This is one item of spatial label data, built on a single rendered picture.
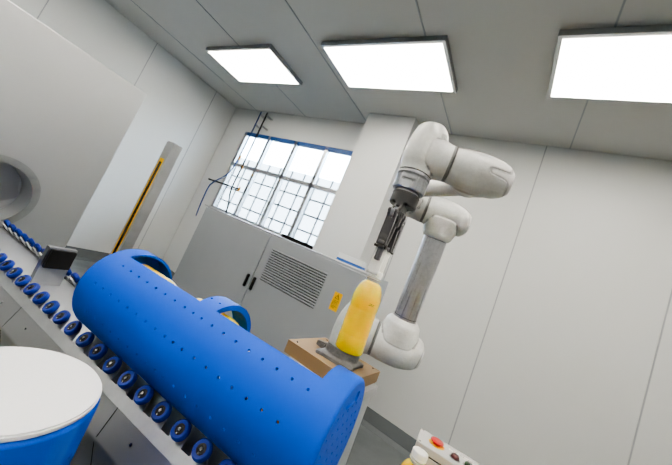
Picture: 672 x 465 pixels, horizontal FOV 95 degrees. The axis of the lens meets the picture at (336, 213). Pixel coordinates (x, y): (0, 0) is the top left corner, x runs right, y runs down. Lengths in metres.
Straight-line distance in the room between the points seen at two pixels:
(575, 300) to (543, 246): 0.53
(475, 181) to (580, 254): 2.84
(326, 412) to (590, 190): 3.46
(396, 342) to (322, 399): 0.73
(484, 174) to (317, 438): 0.69
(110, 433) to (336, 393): 0.59
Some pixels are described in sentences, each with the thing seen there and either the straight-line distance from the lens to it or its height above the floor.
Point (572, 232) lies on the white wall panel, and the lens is 3.68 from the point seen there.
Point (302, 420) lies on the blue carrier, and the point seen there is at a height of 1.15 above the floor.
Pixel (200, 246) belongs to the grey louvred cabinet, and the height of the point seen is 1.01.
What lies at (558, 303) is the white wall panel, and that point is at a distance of 3.55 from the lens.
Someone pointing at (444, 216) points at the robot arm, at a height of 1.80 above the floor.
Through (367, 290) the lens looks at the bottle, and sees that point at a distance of 0.80.
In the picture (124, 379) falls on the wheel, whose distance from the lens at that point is 1.08.
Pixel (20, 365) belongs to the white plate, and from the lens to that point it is 0.92.
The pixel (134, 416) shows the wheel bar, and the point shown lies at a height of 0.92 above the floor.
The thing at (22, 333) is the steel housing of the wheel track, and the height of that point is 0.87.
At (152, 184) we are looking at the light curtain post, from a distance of 1.89.
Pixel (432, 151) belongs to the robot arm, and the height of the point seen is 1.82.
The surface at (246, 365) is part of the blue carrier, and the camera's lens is 0.79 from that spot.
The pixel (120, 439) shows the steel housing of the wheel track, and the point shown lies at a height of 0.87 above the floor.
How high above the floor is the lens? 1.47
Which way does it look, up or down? 7 degrees up
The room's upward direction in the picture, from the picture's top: 23 degrees clockwise
